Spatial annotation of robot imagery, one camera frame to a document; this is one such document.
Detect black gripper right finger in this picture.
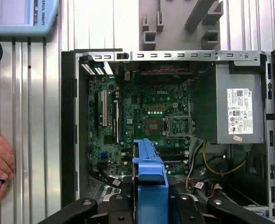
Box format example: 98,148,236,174
169,176,268,224

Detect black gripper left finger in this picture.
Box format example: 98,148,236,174
38,176,137,224

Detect hard disk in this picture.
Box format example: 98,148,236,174
131,138,169,224

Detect person's hand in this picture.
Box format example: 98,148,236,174
0,127,16,212

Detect metal socket cover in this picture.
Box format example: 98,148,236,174
165,115,195,138

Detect CPU socket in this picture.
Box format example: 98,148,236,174
144,116,163,136

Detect black expansion slot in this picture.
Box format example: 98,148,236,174
94,92,100,131

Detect white expansion slot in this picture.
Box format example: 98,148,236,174
101,90,108,128

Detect black PC case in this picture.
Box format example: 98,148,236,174
61,49,275,224

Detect grey power supply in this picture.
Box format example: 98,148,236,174
190,62,266,144

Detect green motherboard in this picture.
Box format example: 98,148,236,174
88,74,191,178

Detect grey parts rack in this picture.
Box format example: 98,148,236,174
138,0,224,51

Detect pale blue teach pendant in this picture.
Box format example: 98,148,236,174
0,0,60,37

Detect yellow black supply wires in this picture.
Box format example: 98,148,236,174
202,140,247,176

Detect red black twisted wire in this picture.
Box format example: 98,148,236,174
141,67,198,82

